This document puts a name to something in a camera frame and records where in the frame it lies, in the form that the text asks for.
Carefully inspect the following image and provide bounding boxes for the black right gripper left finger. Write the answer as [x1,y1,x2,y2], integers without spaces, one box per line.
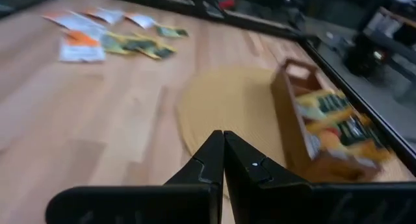
[45,129,226,224]

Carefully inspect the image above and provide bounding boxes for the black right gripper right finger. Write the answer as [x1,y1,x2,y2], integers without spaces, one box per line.
[224,131,416,224]

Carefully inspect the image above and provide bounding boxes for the white orange tea packet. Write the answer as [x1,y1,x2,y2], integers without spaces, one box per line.
[42,10,87,29]
[125,12,157,30]
[58,30,107,63]
[73,18,109,40]
[83,7,125,25]

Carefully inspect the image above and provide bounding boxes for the brown wooden tea caddy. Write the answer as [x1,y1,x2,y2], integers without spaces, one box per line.
[270,57,393,183]

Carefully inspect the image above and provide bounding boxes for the round woven straw placemat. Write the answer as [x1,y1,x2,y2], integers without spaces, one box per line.
[175,65,416,183]

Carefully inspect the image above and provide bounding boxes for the black computer tower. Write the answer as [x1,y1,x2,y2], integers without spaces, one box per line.
[343,32,391,77]

